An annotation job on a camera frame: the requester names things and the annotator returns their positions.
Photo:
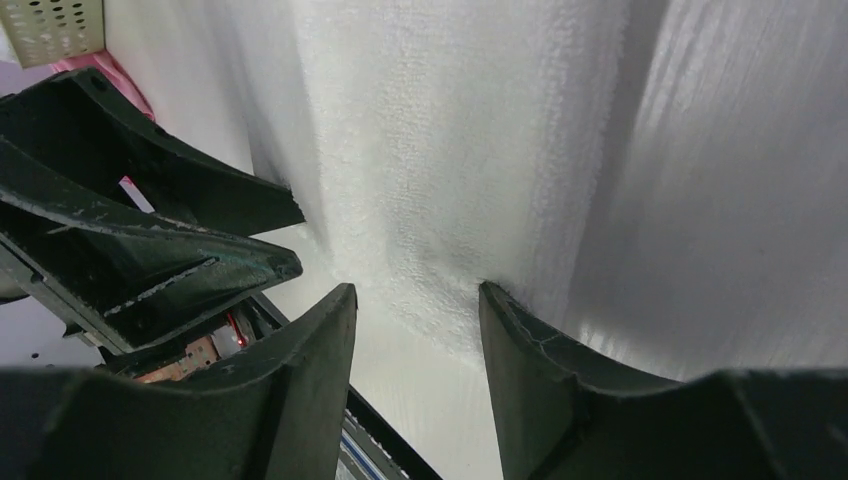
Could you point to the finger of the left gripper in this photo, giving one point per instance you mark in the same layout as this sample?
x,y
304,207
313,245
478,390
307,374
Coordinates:
x,y
131,277
78,124

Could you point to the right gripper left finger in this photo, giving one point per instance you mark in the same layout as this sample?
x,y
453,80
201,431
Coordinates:
x,y
271,411

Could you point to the pink towel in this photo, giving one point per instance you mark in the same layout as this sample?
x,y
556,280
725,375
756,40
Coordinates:
x,y
104,62

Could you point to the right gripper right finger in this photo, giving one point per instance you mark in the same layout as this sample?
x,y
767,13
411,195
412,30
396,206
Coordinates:
x,y
564,411

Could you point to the green plastic basket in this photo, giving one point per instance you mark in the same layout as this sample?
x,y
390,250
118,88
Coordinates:
x,y
42,32

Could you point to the white towel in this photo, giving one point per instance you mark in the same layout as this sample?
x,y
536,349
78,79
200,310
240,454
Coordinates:
x,y
433,145

